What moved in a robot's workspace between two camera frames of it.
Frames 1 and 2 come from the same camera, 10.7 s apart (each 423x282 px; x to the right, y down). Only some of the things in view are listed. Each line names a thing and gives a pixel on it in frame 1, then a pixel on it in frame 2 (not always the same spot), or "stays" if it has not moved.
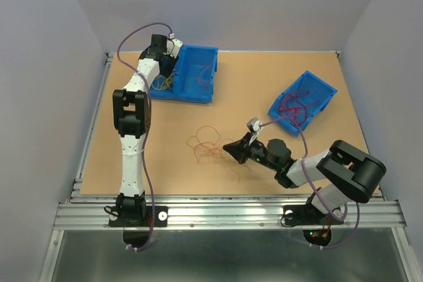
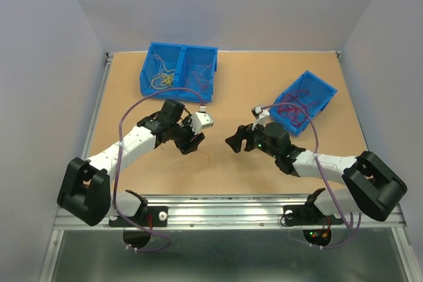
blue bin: (301, 101) stays
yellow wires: (161, 82) stays
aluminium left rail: (76, 185) stays
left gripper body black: (170, 63) → (184, 134)
